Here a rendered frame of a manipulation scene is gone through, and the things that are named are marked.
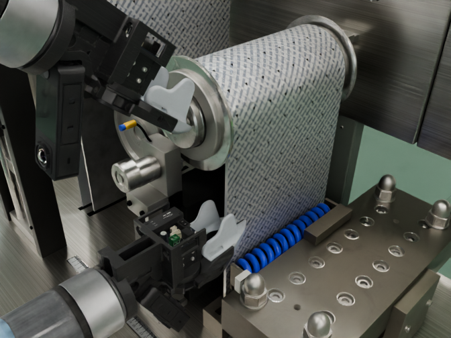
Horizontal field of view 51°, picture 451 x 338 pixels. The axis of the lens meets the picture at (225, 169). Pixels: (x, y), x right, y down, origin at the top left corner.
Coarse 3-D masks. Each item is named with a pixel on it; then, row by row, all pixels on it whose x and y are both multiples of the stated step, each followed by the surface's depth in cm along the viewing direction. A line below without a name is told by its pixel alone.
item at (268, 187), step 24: (312, 120) 68; (336, 120) 73; (288, 144) 66; (312, 144) 71; (240, 168) 60; (264, 168) 64; (288, 168) 69; (312, 168) 74; (240, 192) 62; (264, 192) 67; (288, 192) 72; (312, 192) 77; (240, 216) 65; (264, 216) 70; (288, 216) 75; (264, 240) 73
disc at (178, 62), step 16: (176, 64) 57; (192, 64) 54; (208, 80) 53; (224, 96) 53; (224, 112) 53; (224, 128) 55; (224, 144) 56; (192, 160) 62; (208, 160) 59; (224, 160) 57
